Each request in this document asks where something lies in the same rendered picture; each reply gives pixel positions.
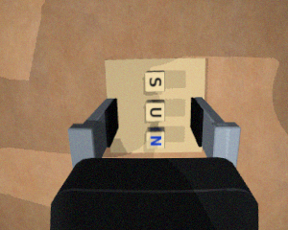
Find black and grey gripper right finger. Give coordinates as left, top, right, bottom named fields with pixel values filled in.
left=190, top=97, right=241, bottom=168

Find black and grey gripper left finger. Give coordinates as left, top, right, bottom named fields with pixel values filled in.
left=67, top=98, right=119, bottom=168

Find beige flat mat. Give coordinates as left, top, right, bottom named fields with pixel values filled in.
left=105, top=58, right=205, bottom=152

